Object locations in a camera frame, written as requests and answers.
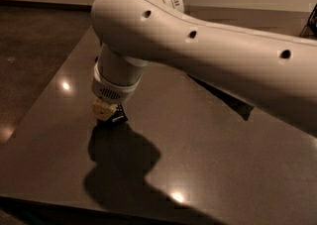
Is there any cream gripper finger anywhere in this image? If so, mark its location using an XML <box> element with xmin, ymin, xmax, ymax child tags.
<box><xmin>92</xmin><ymin>97</ymin><xmax>117</xmax><ymax>121</ymax></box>

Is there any black rxbar chocolate bar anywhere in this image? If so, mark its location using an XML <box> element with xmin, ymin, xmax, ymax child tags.
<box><xmin>98</xmin><ymin>104</ymin><xmax>128</xmax><ymax>129</ymax></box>

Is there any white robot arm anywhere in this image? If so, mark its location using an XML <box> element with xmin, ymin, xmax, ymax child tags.
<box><xmin>91</xmin><ymin>0</ymin><xmax>317</xmax><ymax>135</ymax></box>

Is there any black object at right edge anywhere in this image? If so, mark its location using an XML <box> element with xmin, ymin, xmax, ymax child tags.
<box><xmin>300</xmin><ymin>4</ymin><xmax>317</xmax><ymax>38</ymax></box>

